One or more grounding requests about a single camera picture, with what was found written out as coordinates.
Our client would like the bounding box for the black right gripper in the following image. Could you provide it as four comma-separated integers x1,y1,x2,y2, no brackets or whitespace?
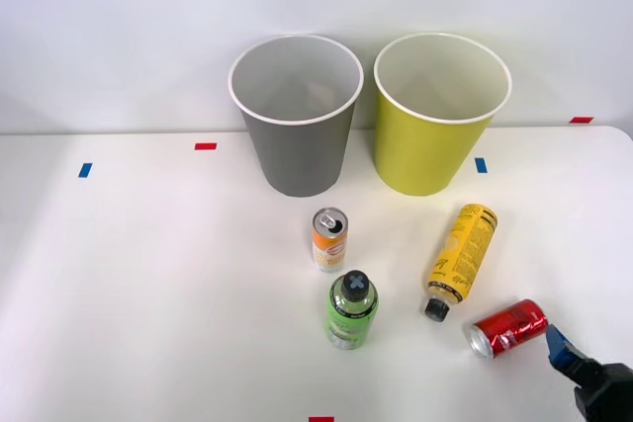
545,322,633,422

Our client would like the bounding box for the red drink can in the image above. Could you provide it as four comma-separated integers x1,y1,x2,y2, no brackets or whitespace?
463,297,550,360

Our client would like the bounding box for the yellow plastic bottle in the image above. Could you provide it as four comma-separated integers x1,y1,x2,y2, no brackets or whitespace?
422,203,498,324

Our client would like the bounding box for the green plastic bottle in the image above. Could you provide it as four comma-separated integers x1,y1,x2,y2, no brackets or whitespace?
324,269,381,352

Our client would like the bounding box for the yellow-green plastic waste bin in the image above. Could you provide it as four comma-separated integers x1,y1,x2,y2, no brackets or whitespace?
372,32,513,198

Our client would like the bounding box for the orange and white drink can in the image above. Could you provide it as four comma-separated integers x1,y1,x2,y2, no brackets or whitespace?
311,207,350,274

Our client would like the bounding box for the grey plastic waste bin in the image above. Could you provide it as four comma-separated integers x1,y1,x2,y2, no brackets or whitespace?
226,34,366,199

